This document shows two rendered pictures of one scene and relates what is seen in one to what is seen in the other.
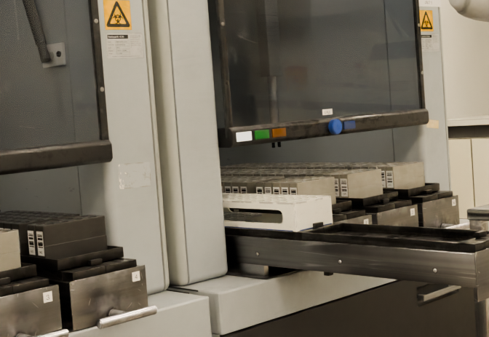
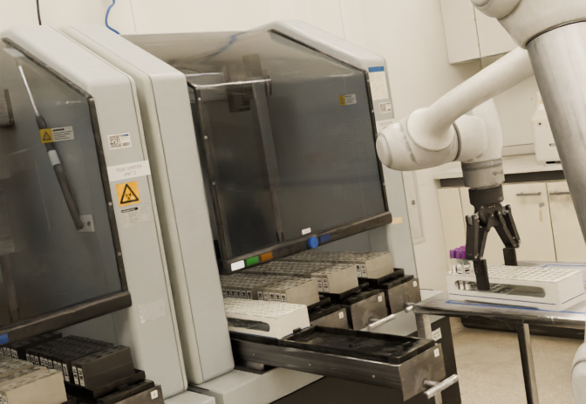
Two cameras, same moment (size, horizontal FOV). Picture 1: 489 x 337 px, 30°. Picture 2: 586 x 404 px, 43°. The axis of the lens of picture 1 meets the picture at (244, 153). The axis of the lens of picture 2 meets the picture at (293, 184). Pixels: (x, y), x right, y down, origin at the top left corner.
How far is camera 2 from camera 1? 0.33 m
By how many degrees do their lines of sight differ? 2
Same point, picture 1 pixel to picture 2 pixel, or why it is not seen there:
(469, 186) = (461, 225)
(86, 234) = (117, 363)
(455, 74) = not seen: hidden behind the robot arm
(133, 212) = (153, 338)
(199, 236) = (208, 345)
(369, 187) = (346, 281)
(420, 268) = (364, 374)
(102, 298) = not seen: outside the picture
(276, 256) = (267, 357)
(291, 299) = (282, 386)
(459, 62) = not seen: hidden behind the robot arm
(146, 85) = (156, 241)
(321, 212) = (299, 319)
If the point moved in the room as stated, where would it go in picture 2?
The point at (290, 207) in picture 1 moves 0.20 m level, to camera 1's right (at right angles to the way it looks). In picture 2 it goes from (274, 320) to (362, 306)
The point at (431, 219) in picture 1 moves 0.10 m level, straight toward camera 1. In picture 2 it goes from (396, 300) to (393, 311)
